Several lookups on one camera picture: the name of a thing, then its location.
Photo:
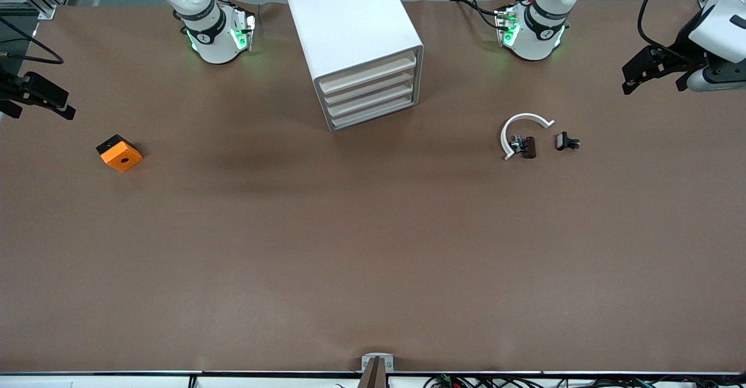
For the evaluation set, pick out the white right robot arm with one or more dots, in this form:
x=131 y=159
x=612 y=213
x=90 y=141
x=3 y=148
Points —
x=215 y=44

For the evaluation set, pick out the small black clip part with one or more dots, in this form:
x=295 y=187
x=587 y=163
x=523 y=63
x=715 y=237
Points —
x=562 y=140

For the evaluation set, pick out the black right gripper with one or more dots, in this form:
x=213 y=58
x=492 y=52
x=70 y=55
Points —
x=13 y=91

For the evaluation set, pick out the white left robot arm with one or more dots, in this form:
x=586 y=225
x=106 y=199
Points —
x=539 y=38

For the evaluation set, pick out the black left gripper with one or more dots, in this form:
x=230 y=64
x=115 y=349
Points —
x=685 y=45

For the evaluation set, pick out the grey camera post bracket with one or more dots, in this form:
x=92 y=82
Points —
x=377 y=367

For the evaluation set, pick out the white cabinet drawer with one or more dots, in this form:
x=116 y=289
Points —
x=370 y=99
x=369 y=87
x=373 y=112
x=367 y=73

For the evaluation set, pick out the brown table cover mat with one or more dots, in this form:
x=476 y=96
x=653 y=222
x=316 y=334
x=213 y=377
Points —
x=373 y=260

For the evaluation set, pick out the white table edge rail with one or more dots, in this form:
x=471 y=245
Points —
x=116 y=381

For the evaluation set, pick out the small brown clip part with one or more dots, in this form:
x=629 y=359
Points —
x=528 y=147

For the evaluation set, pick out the white drawer cabinet housing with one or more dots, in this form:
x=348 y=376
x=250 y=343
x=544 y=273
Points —
x=349 y=21

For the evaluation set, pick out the white curved plastic part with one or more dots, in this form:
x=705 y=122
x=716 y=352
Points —
x=527 y=116

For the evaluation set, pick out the orange black square block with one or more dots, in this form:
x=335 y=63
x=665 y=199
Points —
x=122 y=158

